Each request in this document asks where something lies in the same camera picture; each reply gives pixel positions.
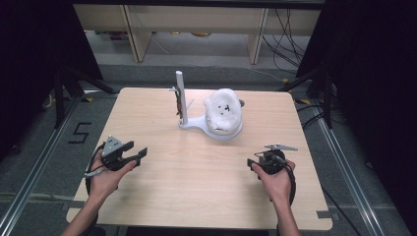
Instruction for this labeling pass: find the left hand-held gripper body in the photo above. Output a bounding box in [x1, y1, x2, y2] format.
[99, 135, 132, 172]

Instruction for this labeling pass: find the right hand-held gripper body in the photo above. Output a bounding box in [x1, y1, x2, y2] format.
[255, 143, 299, 176]

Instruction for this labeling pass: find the white fluffy plush keychain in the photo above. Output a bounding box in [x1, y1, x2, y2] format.
[203, 88, 244, 133]

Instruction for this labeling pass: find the olive and orange rope keychain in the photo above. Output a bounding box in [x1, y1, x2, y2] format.
[173, 86, 184, 120]

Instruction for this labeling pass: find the white tree-shaped jewelry stand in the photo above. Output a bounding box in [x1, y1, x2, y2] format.
[168, 70, 244, 143]

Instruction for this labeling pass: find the person's right hand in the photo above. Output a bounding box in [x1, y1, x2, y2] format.
[251, 158, 297, 207]

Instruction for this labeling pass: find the person's left hand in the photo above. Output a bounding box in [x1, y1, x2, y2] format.
[88, 158, 139, 200]

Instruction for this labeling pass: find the black metal stand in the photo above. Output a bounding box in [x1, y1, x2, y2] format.
[277, 67, 336, 130]
[53, 65, 116, 130]

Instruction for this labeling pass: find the black curtain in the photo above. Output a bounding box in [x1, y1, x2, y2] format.
[296, 0, 417, 235]
[0, 0, 103, 161]

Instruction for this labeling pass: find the light wooden desk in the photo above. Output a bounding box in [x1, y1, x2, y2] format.
[72, 3, 323, 65]

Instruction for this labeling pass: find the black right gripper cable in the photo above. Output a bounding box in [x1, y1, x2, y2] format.
[269, 153, 298, 236]

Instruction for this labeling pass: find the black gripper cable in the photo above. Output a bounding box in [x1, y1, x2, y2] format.
[84, 144, 109, 236]
[269, 153, 298, 236]

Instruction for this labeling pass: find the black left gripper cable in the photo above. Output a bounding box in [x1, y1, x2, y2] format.
[84, 144, 109, 236]

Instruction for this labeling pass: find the aluminium floor rail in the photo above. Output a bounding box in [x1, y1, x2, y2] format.
[311, 103, 386, 236]
[0, 94, 84, 236]

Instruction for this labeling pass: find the white floor cable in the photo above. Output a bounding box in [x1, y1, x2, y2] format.
[241, 65, 287, 83]

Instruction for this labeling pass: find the bundle of black cables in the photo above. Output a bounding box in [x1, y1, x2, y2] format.
[261, 9, 311, 75]

